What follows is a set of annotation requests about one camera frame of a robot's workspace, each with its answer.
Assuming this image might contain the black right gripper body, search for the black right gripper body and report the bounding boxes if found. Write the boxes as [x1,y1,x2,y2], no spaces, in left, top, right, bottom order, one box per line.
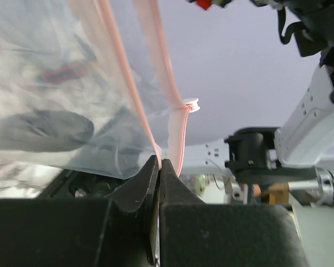
[251,1,334,57]

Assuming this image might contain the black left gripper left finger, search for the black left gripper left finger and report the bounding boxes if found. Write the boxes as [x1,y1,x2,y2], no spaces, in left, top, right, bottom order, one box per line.
[0,156,159,266]

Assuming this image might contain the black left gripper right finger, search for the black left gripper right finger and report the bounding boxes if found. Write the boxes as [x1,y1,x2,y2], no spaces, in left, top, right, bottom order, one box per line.
[159,160,308,267]

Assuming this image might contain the clear zip top bag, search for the clear zip top bag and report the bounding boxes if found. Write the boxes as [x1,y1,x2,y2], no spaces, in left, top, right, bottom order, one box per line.
[0,1,199,179]

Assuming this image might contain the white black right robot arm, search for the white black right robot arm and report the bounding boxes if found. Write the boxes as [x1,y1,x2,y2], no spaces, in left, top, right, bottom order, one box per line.
[181,1,334,205]

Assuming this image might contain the red black utility knife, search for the red black utility knife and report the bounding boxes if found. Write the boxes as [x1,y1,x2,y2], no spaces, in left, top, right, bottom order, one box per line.
[37,62,89,84]

